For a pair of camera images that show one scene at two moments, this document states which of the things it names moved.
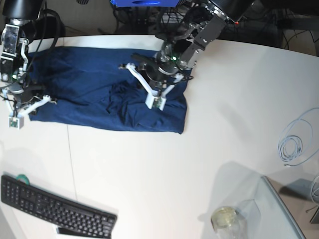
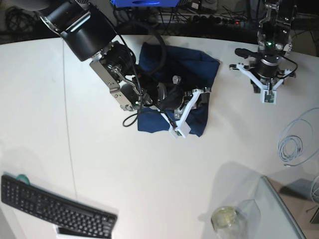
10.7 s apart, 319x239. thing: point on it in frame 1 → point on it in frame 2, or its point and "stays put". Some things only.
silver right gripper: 189,39 → 273,39
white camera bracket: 16,120 → 183,129
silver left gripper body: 14,65 → 127,94
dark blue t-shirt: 88,85 → 196,71
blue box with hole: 145,3 stays put
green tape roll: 23,178 stays put
